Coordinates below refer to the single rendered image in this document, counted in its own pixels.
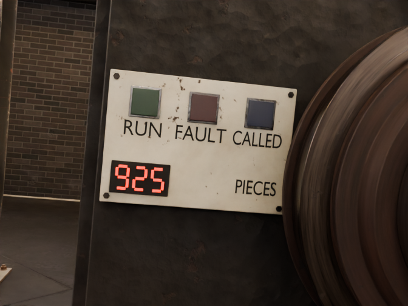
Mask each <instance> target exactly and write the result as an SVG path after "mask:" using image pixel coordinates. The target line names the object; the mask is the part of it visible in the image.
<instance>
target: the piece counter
mask: <svg viewBox="0 0 408 306"><path fill-rule="evenodd" d="M119 168H127V165H119ZM137 169H145V167H143V166H137ZM129 170H130V168H127V174H126V176H128V177H129ZM154 170H155V171H162V170H163V168H154ZM154 170H152V171H151V179H153V181H155V182H161V190H163V188H164V182H162V180H161V179H157V178H154ZM147 173H148V170H147V169H145V171H144V178H147ZM115 175H118V167H116V170H115ZM126 176H120V175H118V179H126ZM144 178H143V177H136V178H135V180H144ZM135 180H133V182H132V187H133V188H135ZM128 184H129V179H126V187H127V188H128ZM117 189H123V190H125V187H119V186H118V187H117ZM161 190H157V189H153V190H152V192H161ZM135 191H143V189H142V188H135Z"/></svg>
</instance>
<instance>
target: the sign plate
mask: <svg viewBox="0 0 408 306"><path fill-rule="evenodd" d="M133 87H136V88H142V89H153V90H159V91H160V94H159V101H158V114H157V117H152V116H145V115H133V114H131V104H132V91H133ZM192 94H199V95H210V96H217V97H218V100H217V112H216V122H215V123H213V122H207V121H195V120H190V119H189V117H190V110H191V97H192ZM296 94H297V90H296V89H289V88H283V87H272V86H261V85H255V84H244V83H234V82H227V81H217V80H206V79H200V78H189V77H183V76H172V75H161V74H155V73H144V72H134V71H128V70H117V69H111V70H110V80H109V94H108V102H107V116H106V130H105V138H104V151H103V165H102V173H101V187H100V201H101V202H117V203H132V204H141V205H157V206H173V207H181V208H197V209H213V210H221V211H237V212H246V213H262V214H277V215H282V185H283V178H284V170H285V164H286V160H287V155H288V151H289V148H290V145H291V140H292V133H293V122H294V111H295V105H296ZM249 100H257V101H268V102H274V112H273V124H272V128H268V127H257V126H247V116H248V104H249ZM119 165H127V168H130V170H129V177H128V176H126V174H127V168H119ZM137 166H143V167H145V169H147V170H148V173H147V178H144V177H145V169H137ZM116 167H118V175H120V176H126V179H129V184H128V188H127V187H126V179H124V178H118V175H115V170H116ZM154 168H163V170H162V171H155V170H154ZM152 170H154V178H151V171H152ZM136 177H143V178H144V180H135V178H136ZM153 179H161V182H155V181H153ZM133 180H135V188H142V189H143V191H135V188H133V187H132V182H133ZM162 182H164V188H163V190H161V185H162ZM118 186H119V187H125V190H123V189H117V187H118ZM153 189H157V190H161V192H152V190H153Z"/></svg>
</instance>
